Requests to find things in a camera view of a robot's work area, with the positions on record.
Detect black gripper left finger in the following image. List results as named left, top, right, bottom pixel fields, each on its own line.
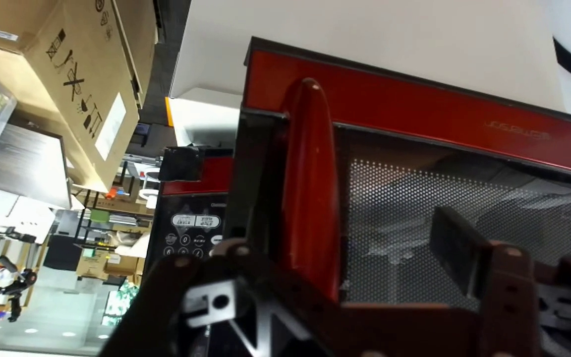
left=98, top=238, right=366, bottom=357

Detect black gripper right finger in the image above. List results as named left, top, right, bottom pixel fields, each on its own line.
left=427, top=204, right=571, bottom=357

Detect red black microwave body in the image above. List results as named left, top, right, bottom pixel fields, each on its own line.
left=148, top=144, right=237, bottom=265

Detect large cardboard shipping box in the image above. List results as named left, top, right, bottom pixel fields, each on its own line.
left=0, top=0, right=158, bottom=194

